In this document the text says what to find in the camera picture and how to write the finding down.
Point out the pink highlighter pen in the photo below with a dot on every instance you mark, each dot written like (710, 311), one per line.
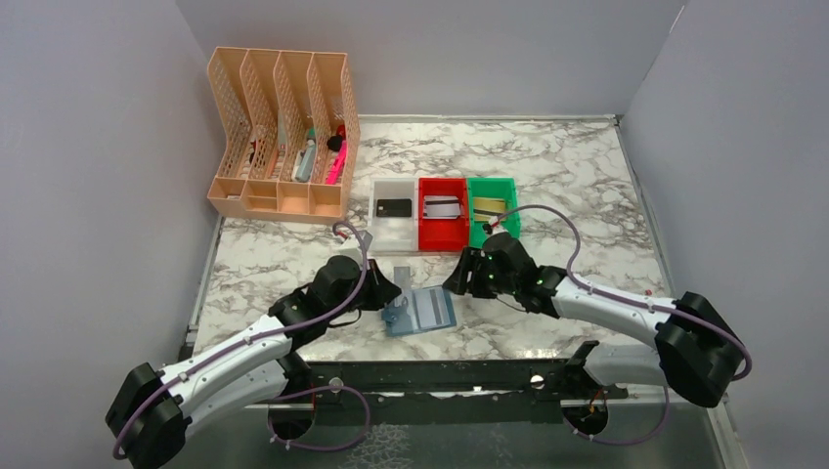
(338, 164)

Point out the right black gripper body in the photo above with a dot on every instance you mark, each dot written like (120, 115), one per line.
(467, 273)

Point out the white striped card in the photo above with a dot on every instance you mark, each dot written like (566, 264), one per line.
(433, 309)

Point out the black binder clip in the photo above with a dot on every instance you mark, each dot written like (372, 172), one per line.
(335, 143)

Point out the peach plastic file organizer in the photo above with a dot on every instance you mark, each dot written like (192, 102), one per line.
(267, 101)

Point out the red plastic bin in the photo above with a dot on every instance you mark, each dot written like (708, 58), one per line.
(443, 235)

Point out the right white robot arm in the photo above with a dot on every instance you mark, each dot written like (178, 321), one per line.
(680, 344)

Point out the green plastic bin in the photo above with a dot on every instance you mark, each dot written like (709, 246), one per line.
(503, 188)

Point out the white plastic bin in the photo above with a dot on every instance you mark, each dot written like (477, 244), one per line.
(394, 234)

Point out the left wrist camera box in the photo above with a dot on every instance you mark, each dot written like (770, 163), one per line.
(350, 247)

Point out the teal grey stapler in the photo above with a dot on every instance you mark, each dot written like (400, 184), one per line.
(305, 159)

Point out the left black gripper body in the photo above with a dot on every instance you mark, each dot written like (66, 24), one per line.
(379, 291)

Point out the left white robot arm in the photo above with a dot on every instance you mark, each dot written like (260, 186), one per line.
(156, 410)

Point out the blue leather card holder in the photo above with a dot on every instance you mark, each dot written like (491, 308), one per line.
(399, 314)

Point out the black credit card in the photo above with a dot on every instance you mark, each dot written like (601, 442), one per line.
(393, 208)

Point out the gold credit card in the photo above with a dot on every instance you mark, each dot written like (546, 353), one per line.
(486, 208)

